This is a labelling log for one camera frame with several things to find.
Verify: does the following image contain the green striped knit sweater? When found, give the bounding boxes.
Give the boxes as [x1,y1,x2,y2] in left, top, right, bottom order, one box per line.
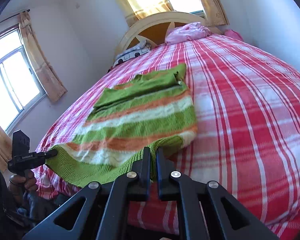
[46,63,198,187]

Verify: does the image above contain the folded grey white clothes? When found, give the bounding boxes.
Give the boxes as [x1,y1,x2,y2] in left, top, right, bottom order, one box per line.
[113,41,151,67]

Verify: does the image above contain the person's left hand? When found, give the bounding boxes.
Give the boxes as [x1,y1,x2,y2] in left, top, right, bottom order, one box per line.
[8,170,38,194]

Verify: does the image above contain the yellow side window curtain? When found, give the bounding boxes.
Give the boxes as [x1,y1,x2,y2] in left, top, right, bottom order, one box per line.
[18,11,68,102]

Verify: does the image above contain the side window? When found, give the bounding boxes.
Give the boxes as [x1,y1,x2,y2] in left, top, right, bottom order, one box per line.
[0,25,46,134]

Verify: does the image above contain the red plaid bed sheet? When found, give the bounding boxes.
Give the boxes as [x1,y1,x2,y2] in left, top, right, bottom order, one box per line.
[37,35,300,239]

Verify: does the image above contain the cream arched wooden headboard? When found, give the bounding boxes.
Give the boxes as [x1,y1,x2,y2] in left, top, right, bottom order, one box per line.
[114,11,222,61]

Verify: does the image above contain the small pink cloth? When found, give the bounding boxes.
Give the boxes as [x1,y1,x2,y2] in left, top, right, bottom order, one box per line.
[224,29,244,42]

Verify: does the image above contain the pink pillow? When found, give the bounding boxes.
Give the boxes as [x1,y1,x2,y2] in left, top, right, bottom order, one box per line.
[165,22,212,45]

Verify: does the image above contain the yellow curtain right panel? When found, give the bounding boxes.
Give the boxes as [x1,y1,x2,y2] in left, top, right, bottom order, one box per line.
[200,0,229,26]

